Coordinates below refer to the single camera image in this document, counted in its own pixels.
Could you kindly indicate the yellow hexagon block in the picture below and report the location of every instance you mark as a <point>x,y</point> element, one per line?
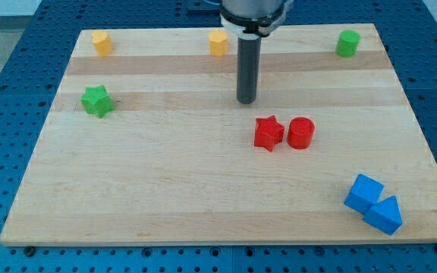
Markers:
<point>218,42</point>

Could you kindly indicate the wooden board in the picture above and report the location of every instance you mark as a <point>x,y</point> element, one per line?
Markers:
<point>175,164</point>

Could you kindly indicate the red cylinder block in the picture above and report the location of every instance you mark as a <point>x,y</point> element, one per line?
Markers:
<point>300,133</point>

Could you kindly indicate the blue cube block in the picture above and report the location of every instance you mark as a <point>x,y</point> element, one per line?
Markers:
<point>363,194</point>

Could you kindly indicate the green cylinder block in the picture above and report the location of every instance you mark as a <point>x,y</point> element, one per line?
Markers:
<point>347,43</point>

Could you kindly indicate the blue triangle block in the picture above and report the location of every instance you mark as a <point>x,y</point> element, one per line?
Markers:
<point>385,215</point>

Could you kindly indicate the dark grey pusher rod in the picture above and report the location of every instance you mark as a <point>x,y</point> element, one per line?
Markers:
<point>248,56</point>

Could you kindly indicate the yellow heart block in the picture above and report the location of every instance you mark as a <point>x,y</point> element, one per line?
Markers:
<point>102,43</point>

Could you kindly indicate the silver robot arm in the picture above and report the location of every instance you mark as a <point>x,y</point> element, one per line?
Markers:
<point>253,19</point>

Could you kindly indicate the red star block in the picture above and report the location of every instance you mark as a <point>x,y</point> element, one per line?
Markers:
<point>268,133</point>

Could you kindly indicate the green star block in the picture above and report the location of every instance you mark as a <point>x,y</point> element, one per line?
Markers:
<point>96,101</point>

